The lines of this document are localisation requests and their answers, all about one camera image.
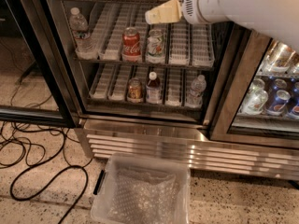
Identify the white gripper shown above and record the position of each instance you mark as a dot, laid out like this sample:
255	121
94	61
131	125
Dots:
191	6

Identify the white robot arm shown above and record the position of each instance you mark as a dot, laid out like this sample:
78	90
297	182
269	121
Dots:
278	19

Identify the white green soda can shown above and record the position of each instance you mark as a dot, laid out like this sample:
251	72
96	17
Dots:
155	46

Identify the red coca-cola can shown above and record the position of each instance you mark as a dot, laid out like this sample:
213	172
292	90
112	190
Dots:
131	51

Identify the gold brown can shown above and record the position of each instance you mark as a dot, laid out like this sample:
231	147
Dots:
135	91

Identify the clear water bottle middle shelf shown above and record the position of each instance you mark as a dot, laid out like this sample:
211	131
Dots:
82	35

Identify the clear water bottle shelf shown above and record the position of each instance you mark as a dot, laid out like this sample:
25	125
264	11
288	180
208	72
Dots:
195	93
82	35

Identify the clear water bottle bottom shelf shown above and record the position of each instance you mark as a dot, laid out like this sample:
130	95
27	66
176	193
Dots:
195	93

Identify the stainless steel fridge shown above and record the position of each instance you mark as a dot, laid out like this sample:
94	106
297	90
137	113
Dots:
108	123

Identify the silver can behind glass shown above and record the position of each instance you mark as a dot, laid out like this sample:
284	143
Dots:
255	98

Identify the blue pepsi can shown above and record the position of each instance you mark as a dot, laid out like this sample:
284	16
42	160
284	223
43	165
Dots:
277	102

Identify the open glass fridge door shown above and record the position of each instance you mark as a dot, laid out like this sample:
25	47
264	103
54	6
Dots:
35	87

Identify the juice bottle white cap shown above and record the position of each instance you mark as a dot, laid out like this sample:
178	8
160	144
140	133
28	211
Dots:
153	89

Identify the clear plastic bin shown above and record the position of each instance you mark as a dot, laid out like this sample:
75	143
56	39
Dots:
103	197

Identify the bubble wrap sheet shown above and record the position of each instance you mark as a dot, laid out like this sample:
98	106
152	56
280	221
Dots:
144	197

